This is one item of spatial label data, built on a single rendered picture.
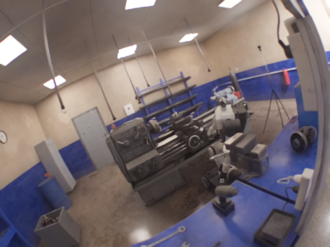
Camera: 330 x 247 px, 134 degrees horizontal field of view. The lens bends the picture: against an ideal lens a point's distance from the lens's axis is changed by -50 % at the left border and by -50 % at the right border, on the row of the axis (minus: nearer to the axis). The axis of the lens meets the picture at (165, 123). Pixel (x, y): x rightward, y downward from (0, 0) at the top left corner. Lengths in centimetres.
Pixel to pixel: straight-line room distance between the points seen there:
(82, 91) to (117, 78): 139
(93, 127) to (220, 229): 505
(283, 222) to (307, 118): 93
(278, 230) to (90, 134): 535
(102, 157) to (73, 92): 266
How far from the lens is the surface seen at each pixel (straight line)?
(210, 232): 77
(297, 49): 38
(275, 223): 63
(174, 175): 239
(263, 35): 560
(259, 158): 88
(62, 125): 570
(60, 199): 402
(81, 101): 548
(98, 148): 542
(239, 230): 75
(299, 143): 110
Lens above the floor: 152
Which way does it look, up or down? 11 degrees down
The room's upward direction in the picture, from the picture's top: 23 degrees counter-clockwise
